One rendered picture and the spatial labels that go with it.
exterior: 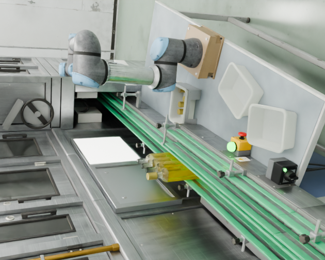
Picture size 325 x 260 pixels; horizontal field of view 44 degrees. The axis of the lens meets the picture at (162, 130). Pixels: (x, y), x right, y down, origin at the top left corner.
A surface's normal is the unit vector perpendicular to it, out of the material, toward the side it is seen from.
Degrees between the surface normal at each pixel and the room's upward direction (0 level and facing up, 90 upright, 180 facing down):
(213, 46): 90
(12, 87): 90
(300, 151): 0
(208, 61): 90
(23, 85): 90
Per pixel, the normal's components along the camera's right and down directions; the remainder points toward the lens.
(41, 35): 0.42, 0.33
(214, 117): -0.90, 0.04
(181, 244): 0.11, -0.95
